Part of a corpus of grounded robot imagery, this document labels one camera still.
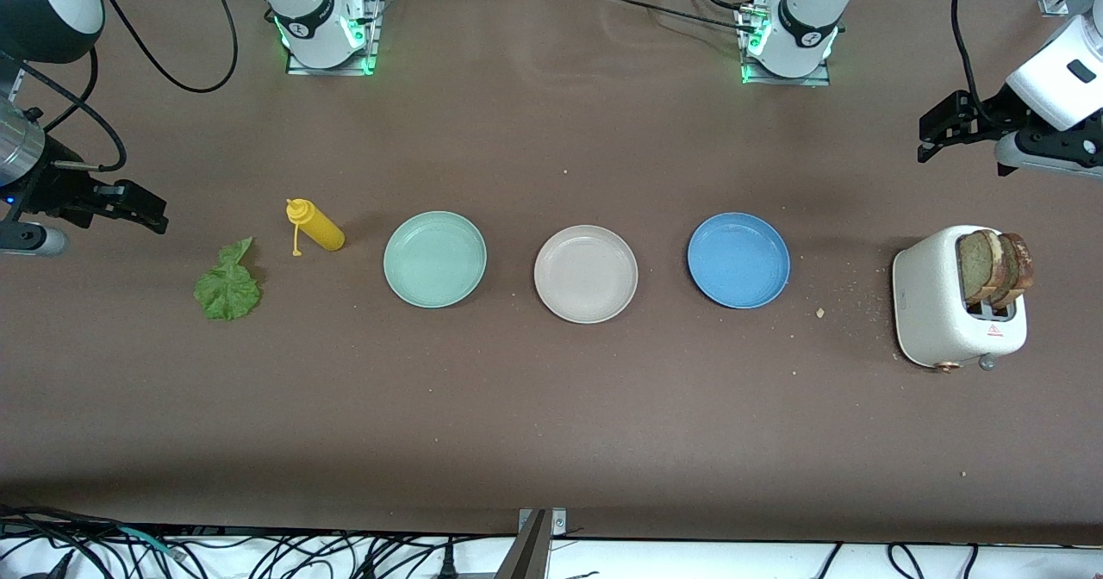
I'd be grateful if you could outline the light brown bread slice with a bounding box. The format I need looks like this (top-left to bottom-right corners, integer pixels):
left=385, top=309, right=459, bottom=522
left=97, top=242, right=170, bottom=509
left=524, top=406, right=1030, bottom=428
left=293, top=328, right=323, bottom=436
left=957, top=229, right=1005, bottom=304

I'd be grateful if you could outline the dark crust bread slice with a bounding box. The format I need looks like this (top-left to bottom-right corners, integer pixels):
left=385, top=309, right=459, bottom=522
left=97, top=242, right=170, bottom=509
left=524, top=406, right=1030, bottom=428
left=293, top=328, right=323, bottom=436
left=991, top=233, right=1034, bottom=309

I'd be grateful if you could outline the yellow mustard squeeze bottle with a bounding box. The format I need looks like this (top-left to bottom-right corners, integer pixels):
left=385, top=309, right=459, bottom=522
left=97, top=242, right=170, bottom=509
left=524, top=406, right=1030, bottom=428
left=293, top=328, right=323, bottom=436
left=285, top=198, right=346, bottom=258

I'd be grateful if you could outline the blue plate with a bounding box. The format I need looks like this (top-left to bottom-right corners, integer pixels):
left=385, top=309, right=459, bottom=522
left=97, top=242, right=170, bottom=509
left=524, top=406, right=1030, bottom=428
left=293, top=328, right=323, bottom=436
left=687, top=212, right=791, bottom=310

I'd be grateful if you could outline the mint green plate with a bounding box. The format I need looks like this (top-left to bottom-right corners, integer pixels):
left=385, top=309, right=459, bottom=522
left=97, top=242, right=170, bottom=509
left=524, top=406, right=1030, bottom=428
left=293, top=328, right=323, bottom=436
left=383, top=210, right=489, bottom=309

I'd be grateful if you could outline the beige plate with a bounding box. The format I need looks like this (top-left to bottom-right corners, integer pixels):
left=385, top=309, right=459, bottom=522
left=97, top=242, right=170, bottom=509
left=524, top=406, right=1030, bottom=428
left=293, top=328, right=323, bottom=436
left=533, top=224, right=639, bottom=325

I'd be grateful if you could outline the green lettuce leaf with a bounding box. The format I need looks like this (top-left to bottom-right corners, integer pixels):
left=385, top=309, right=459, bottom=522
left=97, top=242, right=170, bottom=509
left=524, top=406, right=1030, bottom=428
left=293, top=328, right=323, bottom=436
left=193, top=236, right=263, bottom=322

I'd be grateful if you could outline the white toaster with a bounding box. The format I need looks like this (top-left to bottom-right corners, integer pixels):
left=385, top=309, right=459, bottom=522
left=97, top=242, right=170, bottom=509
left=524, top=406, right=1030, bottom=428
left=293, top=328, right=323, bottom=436
left=892, top=224, right=1029, bottom=373

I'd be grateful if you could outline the dark grey metal beam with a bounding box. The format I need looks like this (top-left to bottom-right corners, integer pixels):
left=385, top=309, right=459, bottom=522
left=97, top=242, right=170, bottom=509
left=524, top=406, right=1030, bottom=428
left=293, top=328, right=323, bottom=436
left=494, top=510, right=552, bottom=579

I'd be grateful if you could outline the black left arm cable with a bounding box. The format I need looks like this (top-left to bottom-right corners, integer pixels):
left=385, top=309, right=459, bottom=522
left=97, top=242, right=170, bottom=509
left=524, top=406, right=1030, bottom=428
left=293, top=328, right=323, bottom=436
left=950, top=0, right=992, bottom=128

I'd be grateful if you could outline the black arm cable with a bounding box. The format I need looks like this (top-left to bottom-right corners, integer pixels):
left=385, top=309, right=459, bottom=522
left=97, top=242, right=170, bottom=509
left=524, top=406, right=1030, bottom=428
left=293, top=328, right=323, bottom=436
left=0, top=0, right=240, bottom=173
left=950, top=0, right=992, bottom=128

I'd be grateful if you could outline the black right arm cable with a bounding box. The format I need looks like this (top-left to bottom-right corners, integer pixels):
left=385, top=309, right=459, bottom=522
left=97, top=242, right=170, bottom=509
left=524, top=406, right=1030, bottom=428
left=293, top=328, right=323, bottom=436
left=0, top=0, right=240, bottom=173

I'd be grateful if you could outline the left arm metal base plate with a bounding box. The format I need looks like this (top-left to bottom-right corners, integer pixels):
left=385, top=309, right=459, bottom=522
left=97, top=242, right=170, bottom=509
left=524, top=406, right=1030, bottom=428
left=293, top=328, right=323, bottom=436
left=737, top=2, right=833, bottom=87

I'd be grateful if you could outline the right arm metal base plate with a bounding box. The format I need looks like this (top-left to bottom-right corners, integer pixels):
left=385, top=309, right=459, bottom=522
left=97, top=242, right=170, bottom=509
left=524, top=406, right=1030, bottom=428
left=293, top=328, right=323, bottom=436
left=284, top=0, right=385, bottom=77

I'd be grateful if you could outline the black base power cable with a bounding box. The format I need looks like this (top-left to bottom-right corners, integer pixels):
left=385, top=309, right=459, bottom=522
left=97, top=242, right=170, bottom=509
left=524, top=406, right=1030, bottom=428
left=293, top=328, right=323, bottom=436
left=590, top=0, right=763, bottom=37

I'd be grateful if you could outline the teal floor cable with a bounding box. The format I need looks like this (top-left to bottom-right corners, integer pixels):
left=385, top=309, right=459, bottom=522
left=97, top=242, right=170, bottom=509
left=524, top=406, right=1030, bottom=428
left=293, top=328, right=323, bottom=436
left=116, top=525, right=187, bottom=560

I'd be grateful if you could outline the silver metal bracket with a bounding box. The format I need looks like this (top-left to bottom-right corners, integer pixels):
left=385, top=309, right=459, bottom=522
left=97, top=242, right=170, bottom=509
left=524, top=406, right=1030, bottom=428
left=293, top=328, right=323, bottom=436
left=517, top=507, right=570, bottom=539

